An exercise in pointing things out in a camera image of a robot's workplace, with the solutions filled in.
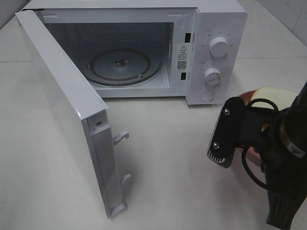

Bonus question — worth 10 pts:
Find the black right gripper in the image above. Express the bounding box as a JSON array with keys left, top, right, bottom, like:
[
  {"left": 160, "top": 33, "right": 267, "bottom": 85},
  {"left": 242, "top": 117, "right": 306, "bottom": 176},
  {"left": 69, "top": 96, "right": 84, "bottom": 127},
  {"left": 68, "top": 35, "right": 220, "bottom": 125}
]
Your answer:
[{"left": 242, "top": 107, "right": 307, "bottom": 230}]

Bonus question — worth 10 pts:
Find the pink plate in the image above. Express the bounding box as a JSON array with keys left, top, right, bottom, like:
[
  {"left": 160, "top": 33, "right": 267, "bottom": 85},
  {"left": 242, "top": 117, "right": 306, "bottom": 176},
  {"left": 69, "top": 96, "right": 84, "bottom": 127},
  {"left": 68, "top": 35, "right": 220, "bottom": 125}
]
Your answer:
[{"left": 239, "top": 90, "right": 262, "bottom": 167}]

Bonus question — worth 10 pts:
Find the toast sandwich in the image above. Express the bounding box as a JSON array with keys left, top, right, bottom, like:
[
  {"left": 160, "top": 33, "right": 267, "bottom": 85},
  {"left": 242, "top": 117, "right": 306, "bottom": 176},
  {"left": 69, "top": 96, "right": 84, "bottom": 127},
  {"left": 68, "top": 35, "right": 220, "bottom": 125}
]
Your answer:
[{"left": 250, "top": 86, "right": 298, "bottom": 111}]

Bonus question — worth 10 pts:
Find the round door release button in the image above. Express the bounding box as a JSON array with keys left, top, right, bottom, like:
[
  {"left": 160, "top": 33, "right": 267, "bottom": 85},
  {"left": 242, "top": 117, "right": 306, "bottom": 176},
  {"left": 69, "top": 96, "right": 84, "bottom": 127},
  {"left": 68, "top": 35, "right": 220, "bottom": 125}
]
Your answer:
[{"left": 200, "top": 90, "right": 214, "bottom": 102}]

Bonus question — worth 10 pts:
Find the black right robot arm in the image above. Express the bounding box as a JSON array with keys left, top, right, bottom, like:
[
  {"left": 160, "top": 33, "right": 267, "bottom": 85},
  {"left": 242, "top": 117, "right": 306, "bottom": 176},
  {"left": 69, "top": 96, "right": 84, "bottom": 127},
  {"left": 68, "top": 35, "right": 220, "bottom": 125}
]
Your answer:
[{"left": 241, "top": 86, "right": 307, "bottom": 230}]

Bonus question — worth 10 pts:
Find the lower white timer knob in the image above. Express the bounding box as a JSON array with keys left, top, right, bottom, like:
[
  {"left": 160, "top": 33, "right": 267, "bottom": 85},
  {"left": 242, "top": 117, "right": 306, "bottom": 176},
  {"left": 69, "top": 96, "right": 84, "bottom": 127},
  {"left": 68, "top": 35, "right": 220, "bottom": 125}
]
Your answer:
[{"left": 204, "top": 68, "right": 221, "bottom": 86}]

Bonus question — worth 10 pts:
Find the upper white dial knob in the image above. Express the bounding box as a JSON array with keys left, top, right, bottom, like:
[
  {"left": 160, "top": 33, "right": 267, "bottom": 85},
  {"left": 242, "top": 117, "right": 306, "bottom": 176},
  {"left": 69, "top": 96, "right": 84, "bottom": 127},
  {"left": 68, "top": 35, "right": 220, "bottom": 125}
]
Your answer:
[{"left": 209, "top": 36, "right": 229, "bottom": 58}]

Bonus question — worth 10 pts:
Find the white microwave oven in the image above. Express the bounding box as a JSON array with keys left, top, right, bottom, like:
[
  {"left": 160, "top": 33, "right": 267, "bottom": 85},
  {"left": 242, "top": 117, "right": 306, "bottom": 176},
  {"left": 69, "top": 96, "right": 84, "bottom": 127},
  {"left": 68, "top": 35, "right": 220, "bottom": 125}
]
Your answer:
[{"left": 16, "top": 0, "right": 248, "bottom": 105}]

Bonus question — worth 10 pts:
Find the warning label sticker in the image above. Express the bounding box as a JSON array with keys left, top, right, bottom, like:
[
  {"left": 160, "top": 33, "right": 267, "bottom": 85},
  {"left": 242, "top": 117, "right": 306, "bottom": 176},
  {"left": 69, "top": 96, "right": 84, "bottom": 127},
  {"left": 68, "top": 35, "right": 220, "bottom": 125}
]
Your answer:
[{"left": 176, "top": 43, "right": 191, "bottom": 72}]

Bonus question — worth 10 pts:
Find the glass microwave turntable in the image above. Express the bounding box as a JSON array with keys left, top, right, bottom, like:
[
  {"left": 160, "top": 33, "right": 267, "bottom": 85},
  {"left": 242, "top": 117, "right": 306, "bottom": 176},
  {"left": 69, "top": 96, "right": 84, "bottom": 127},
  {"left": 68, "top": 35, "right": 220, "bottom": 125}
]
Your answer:
[{"left": 84, "top": 48, "right": 163, "bottom": 86}]

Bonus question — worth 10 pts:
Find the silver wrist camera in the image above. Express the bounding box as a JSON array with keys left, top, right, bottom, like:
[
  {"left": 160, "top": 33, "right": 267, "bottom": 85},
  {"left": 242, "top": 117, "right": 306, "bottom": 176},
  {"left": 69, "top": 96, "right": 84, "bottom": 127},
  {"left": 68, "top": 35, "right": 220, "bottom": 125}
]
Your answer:
[{"left": 207, "top": 97, "right": 246, "bottom": 168}]

